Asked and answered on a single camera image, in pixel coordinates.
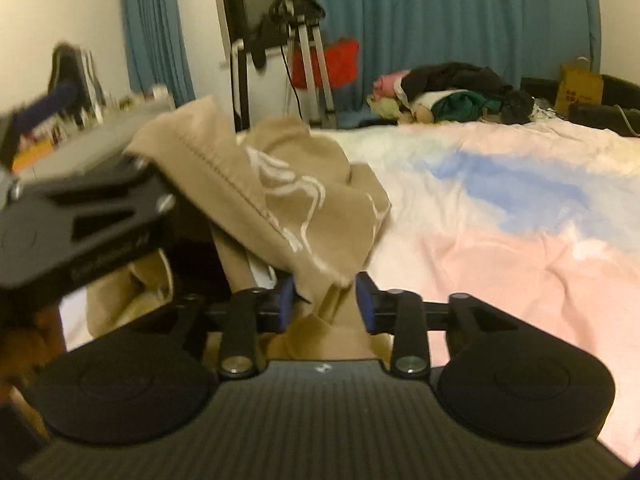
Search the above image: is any tan hooded sweatshirt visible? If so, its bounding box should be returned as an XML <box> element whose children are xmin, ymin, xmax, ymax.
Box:
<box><xmin>86</xmin><ymin>94</ymin><xmax>394</xmax><ymax>362</ymax></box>

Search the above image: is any pile of mixed clothes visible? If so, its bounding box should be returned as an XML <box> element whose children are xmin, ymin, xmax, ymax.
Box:
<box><xmin>367</xmin><ymin>62</ymin><xmax>539</xmax><ymax>126</ymax></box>

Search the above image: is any person's left hand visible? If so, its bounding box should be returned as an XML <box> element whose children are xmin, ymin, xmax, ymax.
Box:
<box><xmin>1</xmin><ymin>304</ymin><xmax>66</xmax><ymax>404</ymax></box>

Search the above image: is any white dressing table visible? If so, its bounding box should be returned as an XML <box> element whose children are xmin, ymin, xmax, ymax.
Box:
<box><xmin>1</xmin><ymin>94</ymin><xmax>175</xmax><ymax>188</ymax></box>

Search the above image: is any wavy black mirror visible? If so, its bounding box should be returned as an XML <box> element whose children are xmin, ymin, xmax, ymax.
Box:
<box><xmin>48</xmin><ymin>41</ymin><xmax>105</xmax><ymax>125</ymax></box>

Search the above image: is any narrow blue curtain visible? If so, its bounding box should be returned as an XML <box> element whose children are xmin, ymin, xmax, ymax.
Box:
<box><xmin>120</xmin><ymin>0</ymin><xmax>195</xmax><ymax>106</ymax></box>

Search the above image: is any pastel bed duvet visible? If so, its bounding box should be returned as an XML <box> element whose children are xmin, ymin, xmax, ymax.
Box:
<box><xmin>60</xmin><ymin>120</ymin><xmax>640</xmax><ymax>466</ymax></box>

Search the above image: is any black white upright appliance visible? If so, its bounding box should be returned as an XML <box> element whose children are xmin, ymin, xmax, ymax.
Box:
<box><xmin>229</xmin><ymin>39</ymin><xmax>285</xmax><ymax>133</ymax></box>

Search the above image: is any yellow paper bag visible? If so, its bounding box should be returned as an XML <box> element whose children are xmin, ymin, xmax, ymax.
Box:
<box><xmin>554</xmin><ymin>56</ymin><xmax>604</xmax><ymax>116</ymax></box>

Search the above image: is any black sofa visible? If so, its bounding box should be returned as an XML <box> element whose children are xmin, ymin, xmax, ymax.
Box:
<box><xmin>521</xmin><ymin>75</ymin><xmax>639</xmax><ymax>138</ymax></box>

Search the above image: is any large blue curtain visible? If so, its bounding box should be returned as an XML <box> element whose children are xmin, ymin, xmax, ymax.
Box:
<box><xmin>318</xmin><ymin>0</ymin><xmax>602</xmax><ymax>112</ymax></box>

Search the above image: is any white charging cable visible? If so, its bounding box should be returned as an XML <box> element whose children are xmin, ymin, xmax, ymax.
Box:
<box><xmin>613</xmin><ymin>104</ymin><xmax>640</xmax><ymax>137</ymax></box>

